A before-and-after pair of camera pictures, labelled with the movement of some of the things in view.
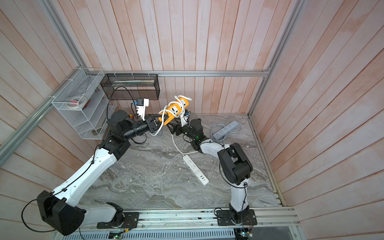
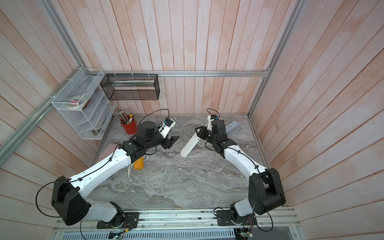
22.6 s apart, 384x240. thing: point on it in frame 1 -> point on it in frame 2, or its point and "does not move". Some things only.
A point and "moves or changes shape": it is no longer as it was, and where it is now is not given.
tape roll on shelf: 76,102 does not move
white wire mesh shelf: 87,109 does not move
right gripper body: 187,131 -> 211,137
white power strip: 196,171 moves or changes shape
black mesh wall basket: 131,86 does not move
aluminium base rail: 272,223 does not move
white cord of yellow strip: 161,124 -> 129,167
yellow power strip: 168,115 -> 139,164
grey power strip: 216,136 does not move
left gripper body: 152,127 -> 165,142
